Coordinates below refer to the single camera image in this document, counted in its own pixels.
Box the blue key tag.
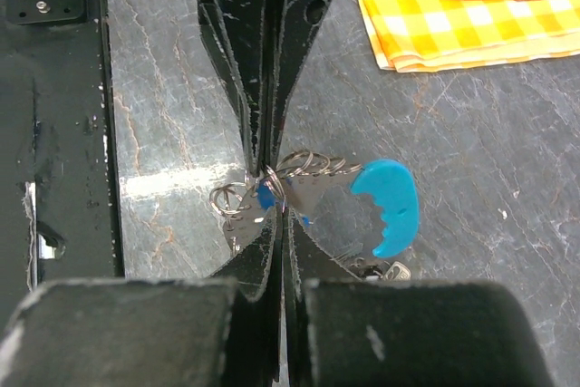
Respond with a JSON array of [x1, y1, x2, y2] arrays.
[[253, 182, 314, 227]]

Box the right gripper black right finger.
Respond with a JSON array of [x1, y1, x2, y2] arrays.
[[283, 212, 553, 386]]

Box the silver keys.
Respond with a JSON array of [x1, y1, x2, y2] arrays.
[[350, 257, 411, 281]]

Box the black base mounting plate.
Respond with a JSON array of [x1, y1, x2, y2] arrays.
[[0, 0, 126, 291]]

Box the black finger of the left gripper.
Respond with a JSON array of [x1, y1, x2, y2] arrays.
[[198, 0, 266, 174], [265, 0, 332, 167]]

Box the metal keyring plate blue handle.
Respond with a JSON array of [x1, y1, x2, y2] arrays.
[[209, 150, 420, 258]]

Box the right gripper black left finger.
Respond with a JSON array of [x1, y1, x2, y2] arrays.
[[1, 210, 282, 386]]

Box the orange checkered cloth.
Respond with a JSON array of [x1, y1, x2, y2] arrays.
[[358, 0, 579, 73]]

